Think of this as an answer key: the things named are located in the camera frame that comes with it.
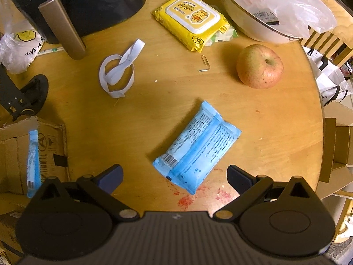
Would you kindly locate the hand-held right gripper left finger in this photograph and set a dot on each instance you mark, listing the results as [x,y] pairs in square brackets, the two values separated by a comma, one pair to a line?
[111,177]

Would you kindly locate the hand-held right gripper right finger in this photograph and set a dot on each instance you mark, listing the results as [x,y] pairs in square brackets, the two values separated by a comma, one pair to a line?
[238,179]

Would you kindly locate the blue tissue packet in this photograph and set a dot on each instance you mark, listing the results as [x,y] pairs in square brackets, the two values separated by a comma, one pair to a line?
[198,146]
[33,160]

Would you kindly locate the round wooden desktop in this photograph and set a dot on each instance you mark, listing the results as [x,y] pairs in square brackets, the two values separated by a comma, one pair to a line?
[171,93]

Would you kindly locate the cardboard boxes beside desk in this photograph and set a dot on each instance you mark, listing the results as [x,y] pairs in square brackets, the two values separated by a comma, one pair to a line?
[339,149]

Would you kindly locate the red yellow apple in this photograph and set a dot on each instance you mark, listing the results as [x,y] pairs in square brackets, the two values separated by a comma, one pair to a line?
[259,66]

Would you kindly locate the dark grey phone stand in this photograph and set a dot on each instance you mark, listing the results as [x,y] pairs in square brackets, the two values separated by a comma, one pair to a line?
[24,96]

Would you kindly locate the metal paper clip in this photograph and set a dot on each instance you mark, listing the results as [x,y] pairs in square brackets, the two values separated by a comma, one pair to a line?
[205,65]

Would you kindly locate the white paper shopping bag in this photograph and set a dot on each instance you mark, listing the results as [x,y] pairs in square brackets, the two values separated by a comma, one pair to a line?
[331,77]

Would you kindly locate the paper wrapped chopsticks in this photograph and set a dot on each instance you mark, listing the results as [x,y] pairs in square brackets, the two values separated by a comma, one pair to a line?
[51,50]

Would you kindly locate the green tissue pack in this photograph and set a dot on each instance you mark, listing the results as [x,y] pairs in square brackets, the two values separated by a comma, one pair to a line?
[224,36]

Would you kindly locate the crumpled clear plastic bag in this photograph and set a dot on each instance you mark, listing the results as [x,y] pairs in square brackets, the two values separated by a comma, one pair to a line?
[16,49]

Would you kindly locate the wooden chair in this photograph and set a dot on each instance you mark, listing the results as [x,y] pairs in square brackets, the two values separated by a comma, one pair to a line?
[331,41]

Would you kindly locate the yellow wet wipes pack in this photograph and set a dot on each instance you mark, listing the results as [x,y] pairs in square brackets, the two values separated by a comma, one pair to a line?
[190,16]

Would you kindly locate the dark blue air fryer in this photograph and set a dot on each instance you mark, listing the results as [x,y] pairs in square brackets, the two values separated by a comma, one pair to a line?
[91,0]

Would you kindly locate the white bowl with plastic bag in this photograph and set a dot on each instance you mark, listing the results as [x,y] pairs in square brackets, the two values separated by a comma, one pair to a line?
[286,0]

